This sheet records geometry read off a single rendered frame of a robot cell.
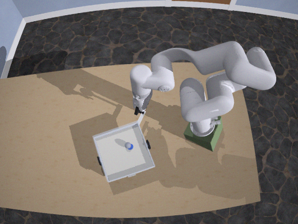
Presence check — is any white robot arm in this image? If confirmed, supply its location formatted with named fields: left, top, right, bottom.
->
left=130, top=41, right=276, bottom=136

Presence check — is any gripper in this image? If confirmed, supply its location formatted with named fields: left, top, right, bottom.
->
left=133, top=90, right=153, bottom=115

